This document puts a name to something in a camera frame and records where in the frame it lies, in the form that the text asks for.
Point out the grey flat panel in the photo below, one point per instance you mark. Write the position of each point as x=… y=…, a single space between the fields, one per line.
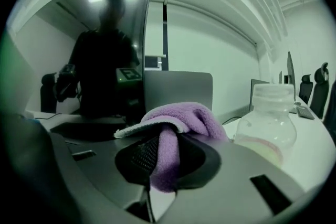
x=183 y=89

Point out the black office chair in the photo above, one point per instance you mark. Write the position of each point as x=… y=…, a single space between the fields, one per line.
x=306 y=89
x=320 y=91

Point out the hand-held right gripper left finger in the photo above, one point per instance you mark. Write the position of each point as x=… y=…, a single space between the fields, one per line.
x=105 y=165

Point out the purple cloth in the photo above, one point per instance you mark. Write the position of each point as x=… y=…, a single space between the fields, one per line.
x=183 y=118

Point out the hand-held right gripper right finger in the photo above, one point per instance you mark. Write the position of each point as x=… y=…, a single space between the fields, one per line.
x=236 y=186

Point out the small black keyboard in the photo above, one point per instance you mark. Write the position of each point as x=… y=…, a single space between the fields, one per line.
x=305 y=112

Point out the thin black monitor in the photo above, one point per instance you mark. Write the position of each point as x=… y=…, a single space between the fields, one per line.
x=291 y=76

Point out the clear bottle yellow label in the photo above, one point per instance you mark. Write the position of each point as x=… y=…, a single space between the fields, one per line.
x=265 y=123

